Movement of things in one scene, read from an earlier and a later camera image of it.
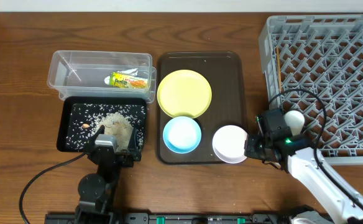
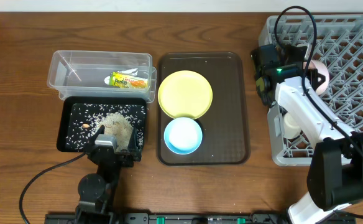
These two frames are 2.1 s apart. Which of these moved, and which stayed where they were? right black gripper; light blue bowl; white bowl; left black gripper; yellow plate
Moved: white bowl; right black gripper
Stayed: yellow plate; light blue bowl; left black gripper
